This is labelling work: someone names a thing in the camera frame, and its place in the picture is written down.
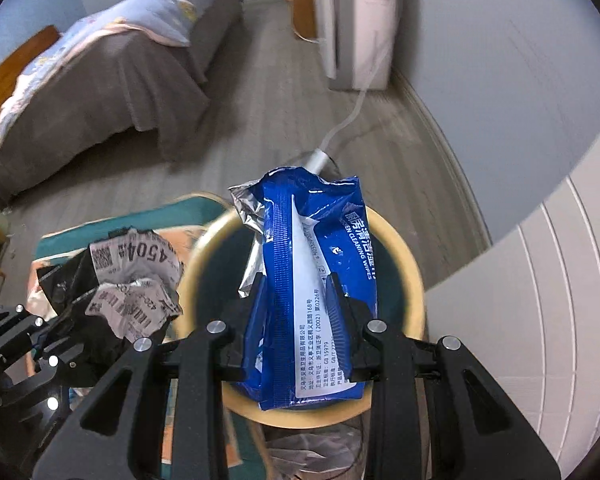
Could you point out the wooden headboard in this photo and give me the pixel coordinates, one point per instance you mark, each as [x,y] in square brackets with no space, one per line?
[15,65]

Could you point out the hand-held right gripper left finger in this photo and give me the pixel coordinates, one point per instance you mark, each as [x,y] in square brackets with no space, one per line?
[230,342]

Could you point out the bed with grey skirt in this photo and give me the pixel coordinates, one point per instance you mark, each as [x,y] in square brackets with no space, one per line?
[130,85]

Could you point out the white floor appliance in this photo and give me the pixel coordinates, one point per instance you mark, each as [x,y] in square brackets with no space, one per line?
[360,20]

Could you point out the black bag with label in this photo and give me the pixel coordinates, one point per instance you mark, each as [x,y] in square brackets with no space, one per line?
[130,280]

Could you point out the blue wet wipes packet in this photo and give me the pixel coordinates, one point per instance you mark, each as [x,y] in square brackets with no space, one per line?
[300,240]

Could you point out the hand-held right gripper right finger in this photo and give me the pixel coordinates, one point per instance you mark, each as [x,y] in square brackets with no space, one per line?
[354,332]

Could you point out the teal and beige patterned rug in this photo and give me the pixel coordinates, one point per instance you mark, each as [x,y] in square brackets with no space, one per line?
[180,207]

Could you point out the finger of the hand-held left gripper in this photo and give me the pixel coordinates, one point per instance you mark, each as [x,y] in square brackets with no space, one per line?
[10,327]
[60,352]

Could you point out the teal bin with yellow rim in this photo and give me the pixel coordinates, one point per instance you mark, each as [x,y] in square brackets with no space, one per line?
[220,270]

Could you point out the white power strip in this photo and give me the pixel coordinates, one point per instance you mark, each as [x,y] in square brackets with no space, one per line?
[319,160]

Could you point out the wooden nightstand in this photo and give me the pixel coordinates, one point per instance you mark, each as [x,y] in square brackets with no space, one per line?
[302,0]

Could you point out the white panelled door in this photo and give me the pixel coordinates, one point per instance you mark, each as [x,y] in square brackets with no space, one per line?
[530,310]

